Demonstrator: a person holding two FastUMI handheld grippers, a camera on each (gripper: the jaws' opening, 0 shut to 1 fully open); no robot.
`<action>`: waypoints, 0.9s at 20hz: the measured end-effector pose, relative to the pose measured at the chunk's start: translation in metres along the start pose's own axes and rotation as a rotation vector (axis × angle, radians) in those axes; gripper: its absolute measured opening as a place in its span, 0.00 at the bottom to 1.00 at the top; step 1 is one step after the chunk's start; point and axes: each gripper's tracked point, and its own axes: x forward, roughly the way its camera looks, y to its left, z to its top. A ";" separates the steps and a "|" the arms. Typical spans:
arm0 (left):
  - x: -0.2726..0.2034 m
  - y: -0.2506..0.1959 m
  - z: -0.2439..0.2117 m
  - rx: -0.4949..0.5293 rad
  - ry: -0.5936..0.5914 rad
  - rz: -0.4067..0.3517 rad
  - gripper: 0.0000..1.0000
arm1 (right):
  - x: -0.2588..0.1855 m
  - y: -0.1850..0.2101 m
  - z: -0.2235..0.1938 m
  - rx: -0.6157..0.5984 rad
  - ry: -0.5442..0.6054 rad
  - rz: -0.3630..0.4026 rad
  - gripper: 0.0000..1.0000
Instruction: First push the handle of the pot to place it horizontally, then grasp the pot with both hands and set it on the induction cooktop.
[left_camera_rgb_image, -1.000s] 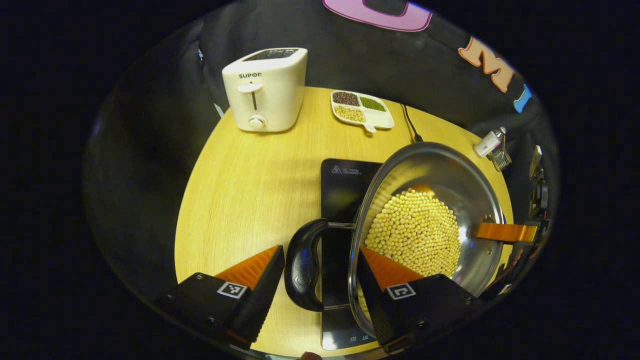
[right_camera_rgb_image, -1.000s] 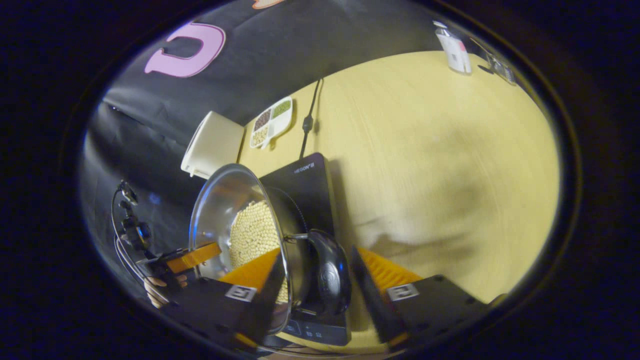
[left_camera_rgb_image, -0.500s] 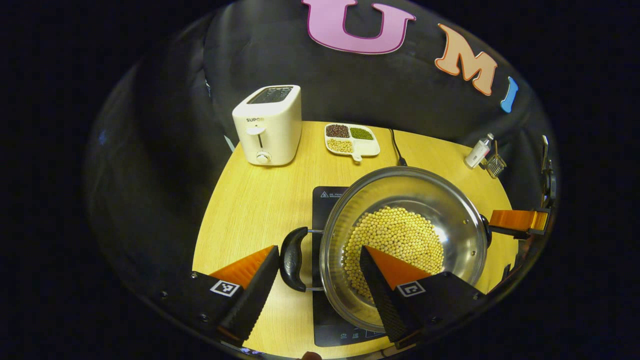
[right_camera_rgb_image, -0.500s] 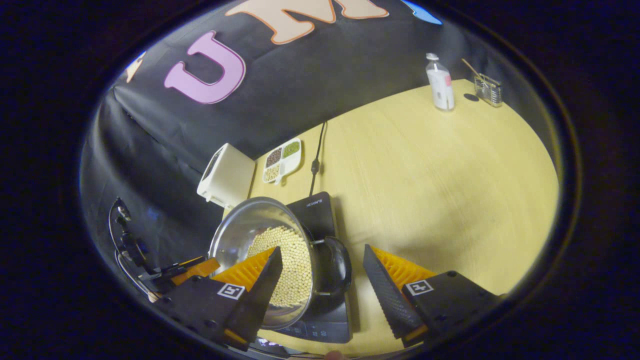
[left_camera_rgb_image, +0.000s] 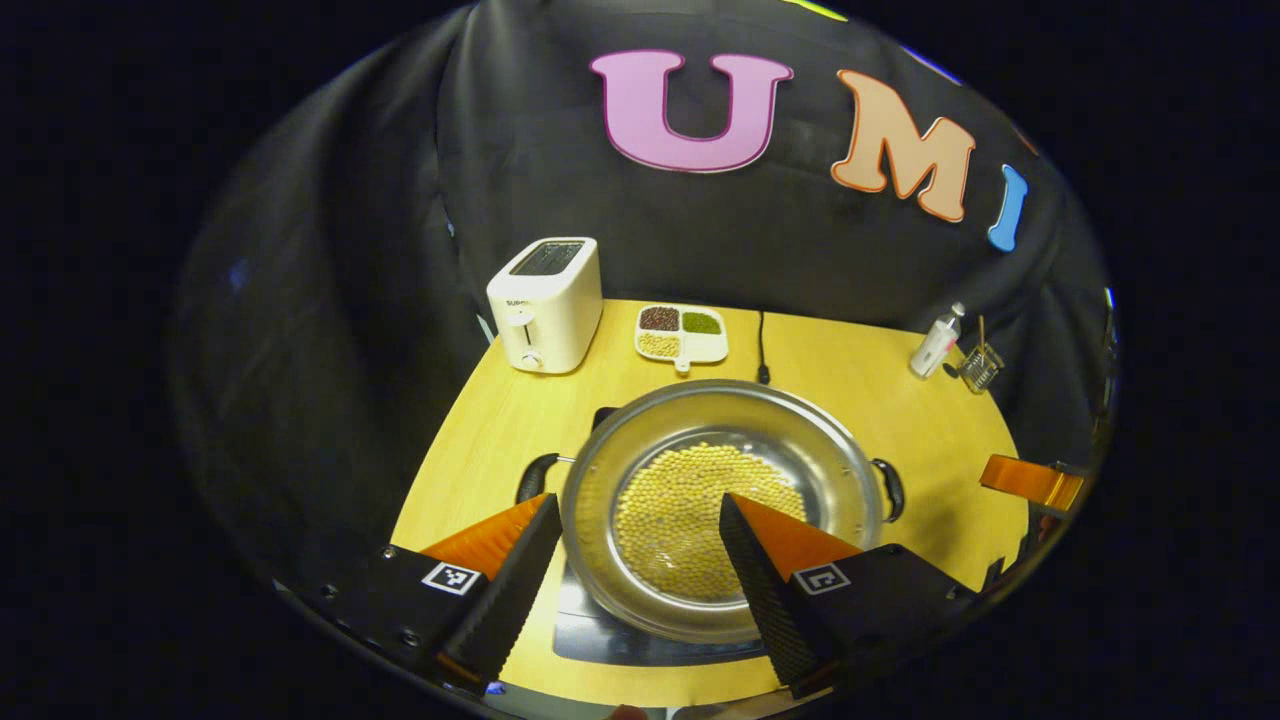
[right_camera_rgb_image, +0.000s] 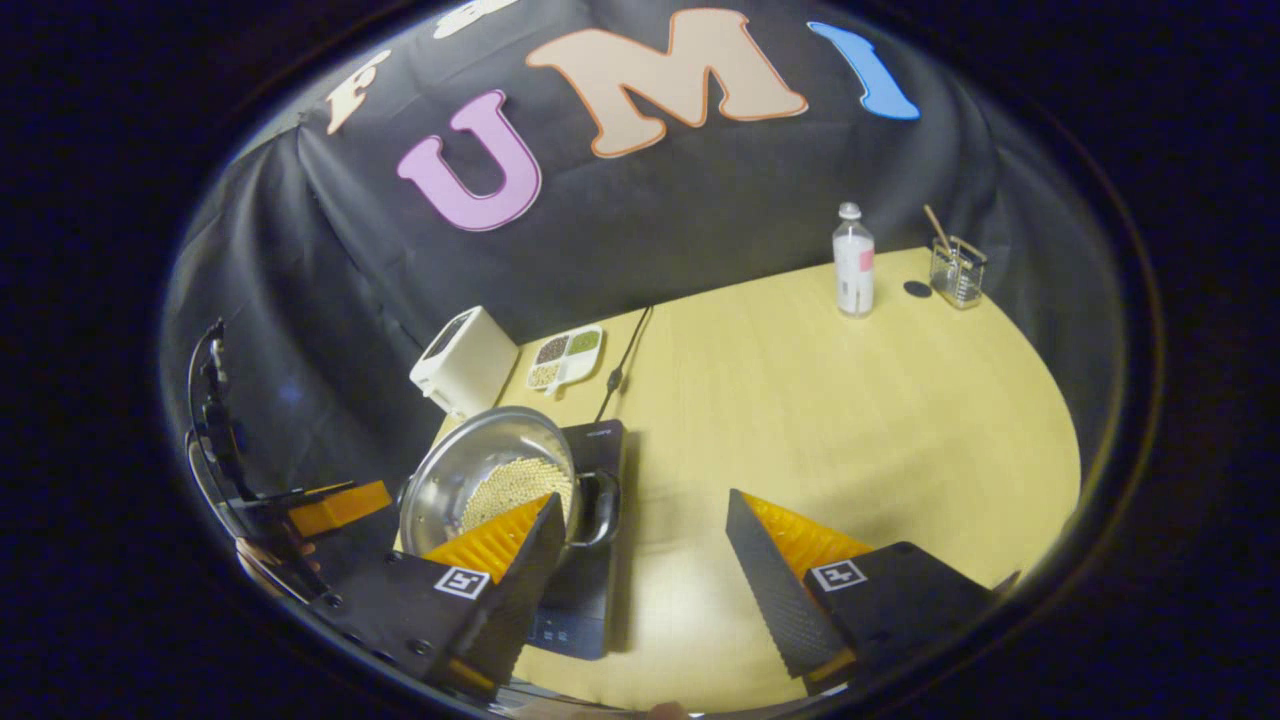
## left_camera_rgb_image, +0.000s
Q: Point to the clear plastic bottle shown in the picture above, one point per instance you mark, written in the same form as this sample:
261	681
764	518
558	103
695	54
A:
935	345

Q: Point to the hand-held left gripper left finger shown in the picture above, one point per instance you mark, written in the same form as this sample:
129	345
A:
515	590

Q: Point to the black induction cooktop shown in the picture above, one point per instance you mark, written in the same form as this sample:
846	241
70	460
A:
600	640

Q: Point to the white divided dish with beans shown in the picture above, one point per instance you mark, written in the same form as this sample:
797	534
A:
705	345

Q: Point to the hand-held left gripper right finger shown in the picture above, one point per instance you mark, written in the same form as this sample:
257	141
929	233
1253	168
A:
765	600

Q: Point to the white toaster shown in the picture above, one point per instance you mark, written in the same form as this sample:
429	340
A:
545	310

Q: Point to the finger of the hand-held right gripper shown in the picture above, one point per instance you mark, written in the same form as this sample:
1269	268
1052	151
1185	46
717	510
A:
1030	483

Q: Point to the pile of yellow soybeans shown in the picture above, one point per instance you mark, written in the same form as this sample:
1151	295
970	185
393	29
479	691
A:
670	520

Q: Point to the glass jar with stick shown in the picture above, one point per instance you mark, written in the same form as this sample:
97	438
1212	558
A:
982	368

